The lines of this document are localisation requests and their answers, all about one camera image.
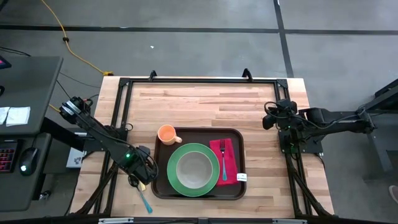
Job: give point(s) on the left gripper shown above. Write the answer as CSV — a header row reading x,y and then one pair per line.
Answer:
x,y
141,165

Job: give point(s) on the brown plastic tray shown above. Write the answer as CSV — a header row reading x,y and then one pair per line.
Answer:
x,y
196,135

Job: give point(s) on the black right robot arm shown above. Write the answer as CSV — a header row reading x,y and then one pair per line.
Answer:
x,y
335,123

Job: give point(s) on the black computer mouse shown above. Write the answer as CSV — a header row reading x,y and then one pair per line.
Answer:
x,y
28,161

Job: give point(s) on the grey desk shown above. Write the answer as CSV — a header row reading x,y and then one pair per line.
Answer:
x,y
28,93

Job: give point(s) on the black aluminium table frame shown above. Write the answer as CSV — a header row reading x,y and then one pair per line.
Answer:
x,y
202,80

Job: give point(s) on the white paper sheet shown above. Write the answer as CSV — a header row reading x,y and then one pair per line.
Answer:
x,y
3,115
18,115

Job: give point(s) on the black backlit keyboard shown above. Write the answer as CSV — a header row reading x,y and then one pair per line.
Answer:
x,y
7,158

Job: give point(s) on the white printed box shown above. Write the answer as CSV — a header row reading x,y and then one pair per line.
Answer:
x,y
74,158

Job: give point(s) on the person's foot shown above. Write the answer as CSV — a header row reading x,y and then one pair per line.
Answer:
x,y
394,194

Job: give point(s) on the white round bowl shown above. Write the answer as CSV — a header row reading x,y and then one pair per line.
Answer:
x,y
194,169

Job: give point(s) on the peach orange mug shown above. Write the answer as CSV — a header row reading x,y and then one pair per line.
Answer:
x,y
167,134

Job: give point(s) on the black desk caster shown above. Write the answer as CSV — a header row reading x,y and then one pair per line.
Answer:
x,y
45,195

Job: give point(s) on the green round plate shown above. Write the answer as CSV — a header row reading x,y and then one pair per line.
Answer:
x,y
171,169

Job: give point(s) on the pink lit device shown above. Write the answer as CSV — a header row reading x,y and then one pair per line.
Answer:
x,y
3,62

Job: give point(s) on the red cloth napkin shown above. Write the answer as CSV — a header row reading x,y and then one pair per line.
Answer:
x,y
231,155

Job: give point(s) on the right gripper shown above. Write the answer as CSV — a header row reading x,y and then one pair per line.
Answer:
x,y
281,116

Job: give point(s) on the black metal stand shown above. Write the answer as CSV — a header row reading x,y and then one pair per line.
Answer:
x,y
382,102

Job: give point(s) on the black frame clamp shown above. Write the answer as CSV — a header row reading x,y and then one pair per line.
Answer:
x,y
247,75
152,75

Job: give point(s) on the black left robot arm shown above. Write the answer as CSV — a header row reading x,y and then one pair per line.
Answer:
x,y
93,130

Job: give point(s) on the black desk support bar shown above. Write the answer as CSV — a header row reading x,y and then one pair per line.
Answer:
x,y
59,132

